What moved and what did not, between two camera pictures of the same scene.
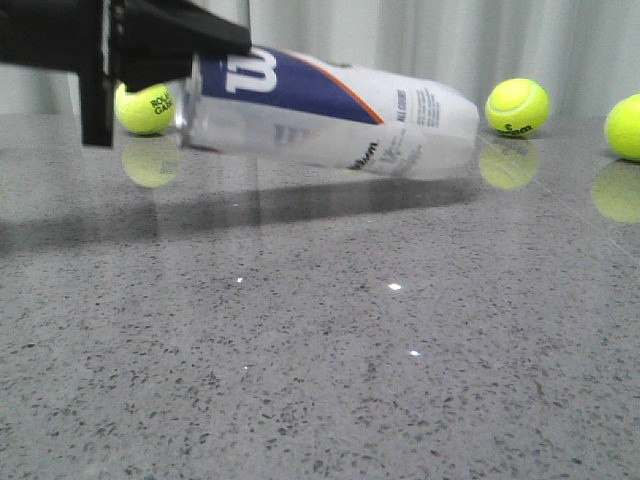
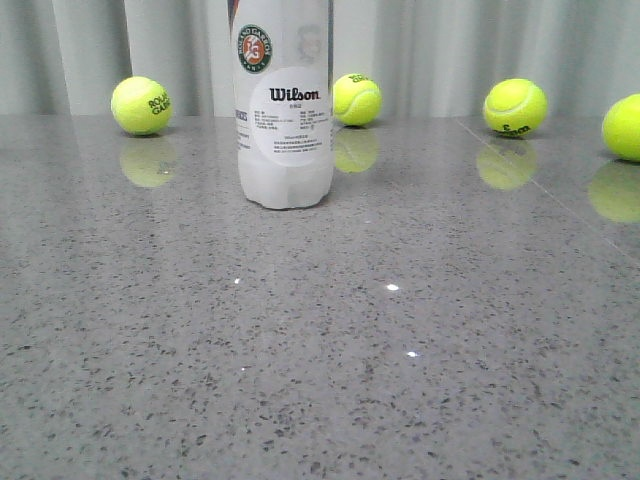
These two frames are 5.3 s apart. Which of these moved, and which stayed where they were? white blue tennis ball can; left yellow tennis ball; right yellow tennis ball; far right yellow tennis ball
Moved: white blue tennis ball can
Stayed: left yellow tennis ball; far right yellow tennis ball; right yellow tennis ball
